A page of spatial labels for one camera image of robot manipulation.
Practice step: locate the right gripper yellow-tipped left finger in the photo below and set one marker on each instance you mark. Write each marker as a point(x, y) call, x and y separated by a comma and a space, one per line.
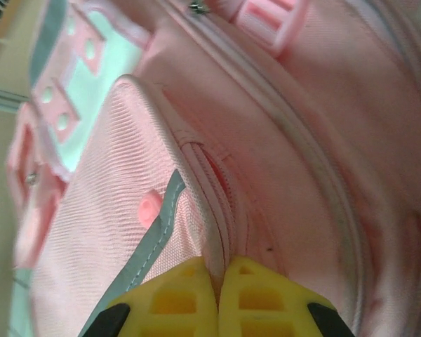
point(175, 309)

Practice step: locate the pink student backpack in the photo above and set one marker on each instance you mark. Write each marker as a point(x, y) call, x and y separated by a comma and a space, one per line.
point(266, 123)

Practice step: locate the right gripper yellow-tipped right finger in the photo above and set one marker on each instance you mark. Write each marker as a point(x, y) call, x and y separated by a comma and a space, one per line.
point(270, 309)

